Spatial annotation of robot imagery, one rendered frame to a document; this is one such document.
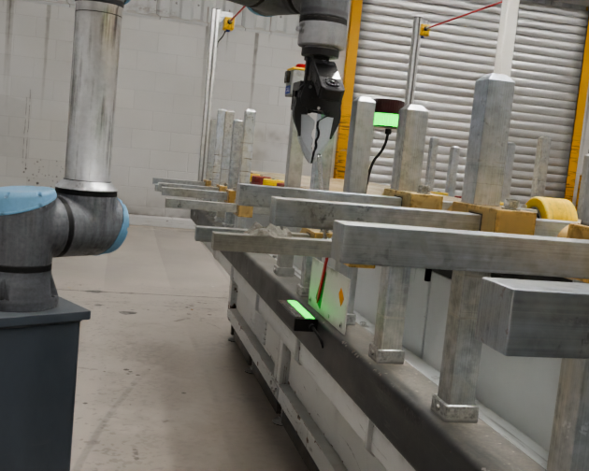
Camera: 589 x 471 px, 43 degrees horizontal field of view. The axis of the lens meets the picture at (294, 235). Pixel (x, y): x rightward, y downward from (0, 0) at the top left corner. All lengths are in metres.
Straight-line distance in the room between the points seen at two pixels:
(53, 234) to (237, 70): 7.48
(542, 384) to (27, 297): 1.13
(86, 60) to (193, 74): 7.24
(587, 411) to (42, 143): 8.57
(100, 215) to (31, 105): 7.26
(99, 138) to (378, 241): 1.37
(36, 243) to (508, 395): 1.07
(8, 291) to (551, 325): 1.54
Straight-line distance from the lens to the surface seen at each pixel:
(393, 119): 1.40
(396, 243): 0.58
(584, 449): 0.76
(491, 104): 0.93
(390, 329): 1.19
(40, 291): 1.81
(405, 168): 1.16
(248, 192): 1.05
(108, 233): 1.91
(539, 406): 1.20
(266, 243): 1.32
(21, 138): 9.12
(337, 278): 1.39
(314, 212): 0.82
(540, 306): 0.35
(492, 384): 1.32
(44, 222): 1.80
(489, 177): 0.93
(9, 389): 1.81
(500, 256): 0.62
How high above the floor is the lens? 1.01
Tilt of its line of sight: 6 degrees down
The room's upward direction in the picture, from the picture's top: 6 degrees clockwise
